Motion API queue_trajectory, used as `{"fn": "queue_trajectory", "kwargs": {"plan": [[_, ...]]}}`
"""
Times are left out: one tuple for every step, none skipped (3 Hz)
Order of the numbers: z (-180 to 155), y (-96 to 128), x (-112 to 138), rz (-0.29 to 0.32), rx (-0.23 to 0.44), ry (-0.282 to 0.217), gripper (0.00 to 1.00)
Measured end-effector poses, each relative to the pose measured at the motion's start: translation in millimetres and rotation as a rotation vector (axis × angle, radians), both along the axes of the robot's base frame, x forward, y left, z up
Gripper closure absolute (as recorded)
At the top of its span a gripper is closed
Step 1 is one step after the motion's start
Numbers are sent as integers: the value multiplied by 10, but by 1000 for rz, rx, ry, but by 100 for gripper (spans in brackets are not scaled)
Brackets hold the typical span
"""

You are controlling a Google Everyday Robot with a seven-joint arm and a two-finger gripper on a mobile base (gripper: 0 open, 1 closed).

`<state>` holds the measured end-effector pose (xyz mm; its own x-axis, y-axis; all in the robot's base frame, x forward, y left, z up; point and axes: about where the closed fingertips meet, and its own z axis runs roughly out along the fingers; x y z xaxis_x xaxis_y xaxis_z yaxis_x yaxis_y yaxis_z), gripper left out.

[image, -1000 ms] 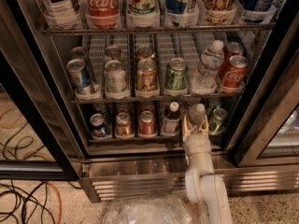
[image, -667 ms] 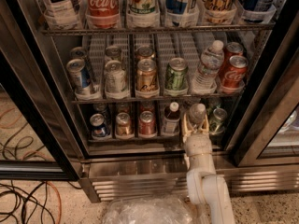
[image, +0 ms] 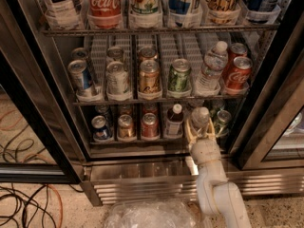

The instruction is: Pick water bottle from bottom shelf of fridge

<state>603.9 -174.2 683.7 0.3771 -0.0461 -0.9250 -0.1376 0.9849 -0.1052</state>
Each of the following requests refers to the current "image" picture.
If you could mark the red coca-cola can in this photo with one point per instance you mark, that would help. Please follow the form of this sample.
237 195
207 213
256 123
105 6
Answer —
235 50
238 73

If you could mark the dark blue bottle top shelf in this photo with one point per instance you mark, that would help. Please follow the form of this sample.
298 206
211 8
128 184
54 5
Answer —
261 11

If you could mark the white can middle shelf front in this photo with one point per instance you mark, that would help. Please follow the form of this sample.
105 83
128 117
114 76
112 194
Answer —
117 81

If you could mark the gold black bottle top shelf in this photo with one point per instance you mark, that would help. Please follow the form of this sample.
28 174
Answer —
221 11

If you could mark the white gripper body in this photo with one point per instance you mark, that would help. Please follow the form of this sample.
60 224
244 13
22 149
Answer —
205 146

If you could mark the red Coca-Cola can rear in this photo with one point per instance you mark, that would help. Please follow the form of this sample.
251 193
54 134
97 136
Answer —
235 50

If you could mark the clear plastic bin with bag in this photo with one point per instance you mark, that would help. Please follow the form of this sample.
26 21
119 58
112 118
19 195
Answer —
154 213

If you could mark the gold can shelf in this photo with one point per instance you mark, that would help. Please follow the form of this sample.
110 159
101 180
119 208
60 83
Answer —
126 129
149 79
148 53

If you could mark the clear water bottle bottom shelf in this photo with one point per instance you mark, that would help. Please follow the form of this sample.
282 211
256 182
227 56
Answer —
200 121

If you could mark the green can bottom shelf front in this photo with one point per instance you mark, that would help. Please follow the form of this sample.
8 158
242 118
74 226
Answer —
221 123

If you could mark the green can shelf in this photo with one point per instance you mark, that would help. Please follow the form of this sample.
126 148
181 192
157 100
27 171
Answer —
221 123
178 84

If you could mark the stainless steel fridge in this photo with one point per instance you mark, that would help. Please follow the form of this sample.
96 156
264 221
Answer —
142 168

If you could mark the glass fridge door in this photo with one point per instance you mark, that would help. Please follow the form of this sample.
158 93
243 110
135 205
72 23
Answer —
276 142
33 74

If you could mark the right glass fridge door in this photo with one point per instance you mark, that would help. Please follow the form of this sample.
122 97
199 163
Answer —
276 142

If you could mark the red Coca-Cola bottle top shelf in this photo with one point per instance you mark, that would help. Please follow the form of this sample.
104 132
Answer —
106 14

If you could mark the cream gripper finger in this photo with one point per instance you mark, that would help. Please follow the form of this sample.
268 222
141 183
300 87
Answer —
211 130
191 136

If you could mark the white green bottle top shelf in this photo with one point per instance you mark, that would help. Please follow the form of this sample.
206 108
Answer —
145 14

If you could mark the clear water bottle shelf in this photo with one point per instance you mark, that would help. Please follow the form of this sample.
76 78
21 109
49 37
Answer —
200 121
214 62

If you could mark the gold can bottom shelf front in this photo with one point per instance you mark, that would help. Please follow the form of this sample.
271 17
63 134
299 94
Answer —
126 129

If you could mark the gold can middle shelf front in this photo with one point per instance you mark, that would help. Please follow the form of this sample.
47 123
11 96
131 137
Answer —
149 79

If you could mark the left glass fridge door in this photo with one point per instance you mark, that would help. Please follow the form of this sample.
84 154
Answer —
33 74

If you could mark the green can middle shelf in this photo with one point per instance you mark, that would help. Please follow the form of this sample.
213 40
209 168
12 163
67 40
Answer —
178 84

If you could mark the blue white can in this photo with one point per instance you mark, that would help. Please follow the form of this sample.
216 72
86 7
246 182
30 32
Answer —
81 77
81 53

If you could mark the white tea bottle top shelf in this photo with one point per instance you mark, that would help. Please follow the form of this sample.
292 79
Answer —
64 14

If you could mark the blue white can middle rear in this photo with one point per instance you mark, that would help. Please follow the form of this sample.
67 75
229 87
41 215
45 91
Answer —
81 53

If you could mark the red Coca-Cola can front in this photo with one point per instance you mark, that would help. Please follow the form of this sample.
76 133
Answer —
238 73

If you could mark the white can middle shelf rear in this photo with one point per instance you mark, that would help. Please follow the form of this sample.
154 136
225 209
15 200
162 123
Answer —
114 53

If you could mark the gold can middle shelf rear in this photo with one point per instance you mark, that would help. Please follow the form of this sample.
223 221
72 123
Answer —
148 53

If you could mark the blue can bottom shelf front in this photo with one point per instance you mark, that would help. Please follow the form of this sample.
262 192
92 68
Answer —
101 129

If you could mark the clear water bottle middle shelf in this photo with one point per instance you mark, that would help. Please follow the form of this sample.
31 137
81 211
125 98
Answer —
214 62

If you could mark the white can shelf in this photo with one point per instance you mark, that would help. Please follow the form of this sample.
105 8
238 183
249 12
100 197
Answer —
114 53
117 81

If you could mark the blue white can middle front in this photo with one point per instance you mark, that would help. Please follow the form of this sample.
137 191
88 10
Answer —
81 77

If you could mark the red can bottom shelf front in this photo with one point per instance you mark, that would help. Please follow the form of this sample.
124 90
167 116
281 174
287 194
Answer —
149 125

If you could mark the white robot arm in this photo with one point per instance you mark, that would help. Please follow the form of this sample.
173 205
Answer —
216 195

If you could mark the brown juice bottle white cap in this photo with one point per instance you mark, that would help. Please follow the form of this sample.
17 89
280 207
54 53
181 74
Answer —
174 121

